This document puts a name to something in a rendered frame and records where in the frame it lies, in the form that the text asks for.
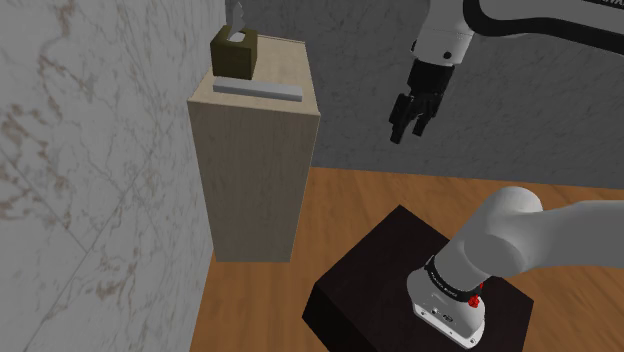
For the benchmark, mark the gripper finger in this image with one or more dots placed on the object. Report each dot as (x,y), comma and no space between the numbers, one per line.
(400,117)
(423,119)

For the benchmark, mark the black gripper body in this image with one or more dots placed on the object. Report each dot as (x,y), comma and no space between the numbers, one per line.
(429,78)

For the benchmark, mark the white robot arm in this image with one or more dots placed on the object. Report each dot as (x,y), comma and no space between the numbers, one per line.
(507,234)

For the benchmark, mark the grey flat bar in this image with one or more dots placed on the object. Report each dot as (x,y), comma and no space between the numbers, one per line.
(257,89)

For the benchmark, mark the beige wooden cabinet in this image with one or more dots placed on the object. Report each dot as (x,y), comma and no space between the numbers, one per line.
(253,180)

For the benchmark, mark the dark robot stand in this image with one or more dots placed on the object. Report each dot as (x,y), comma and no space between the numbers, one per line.
(370,287)

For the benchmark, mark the olive tissue box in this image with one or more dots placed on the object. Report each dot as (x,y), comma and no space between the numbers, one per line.
(235,56)

